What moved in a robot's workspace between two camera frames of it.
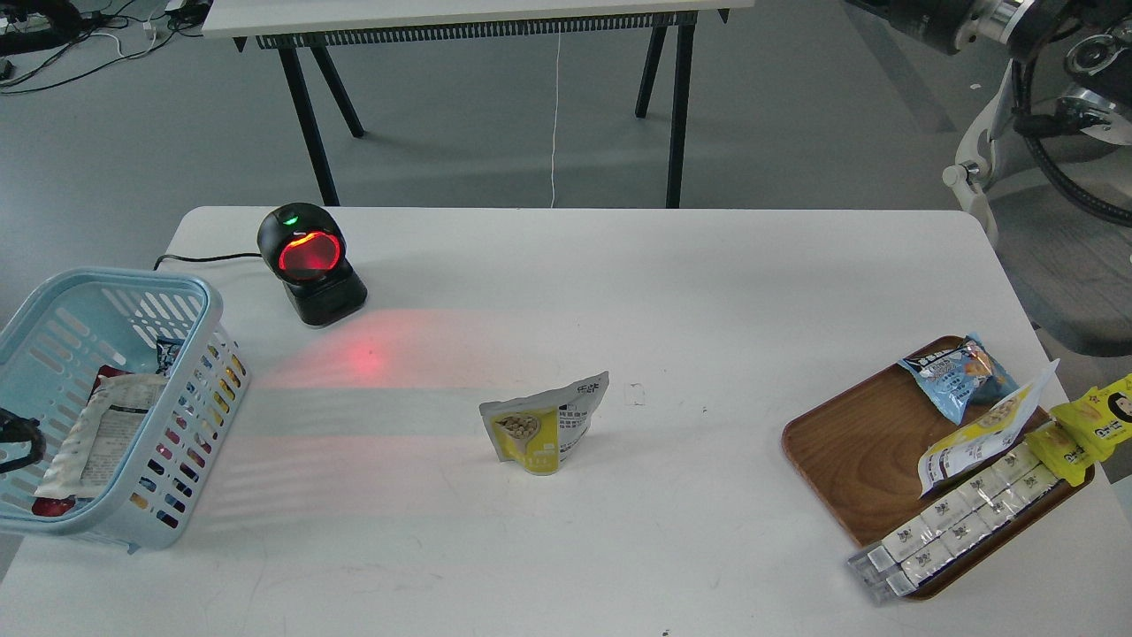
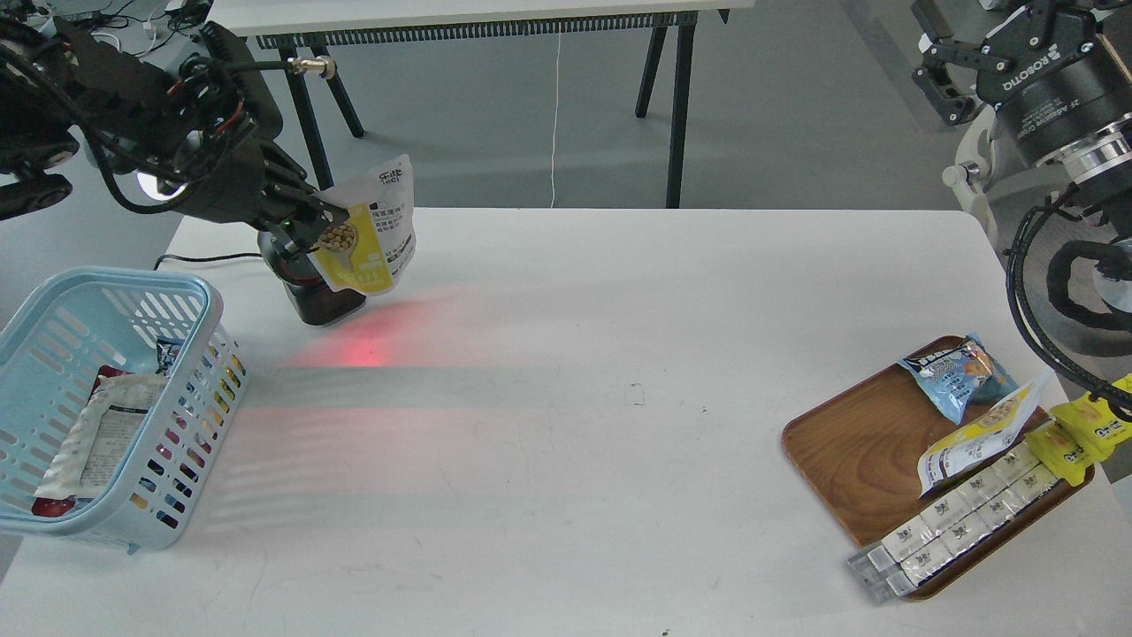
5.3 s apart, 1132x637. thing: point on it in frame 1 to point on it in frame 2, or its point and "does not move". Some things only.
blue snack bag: (961, 375) does not move
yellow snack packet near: (1066, 452) does not move
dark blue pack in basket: (167, 350) does not move
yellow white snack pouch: (537, 430) to (370, 250)
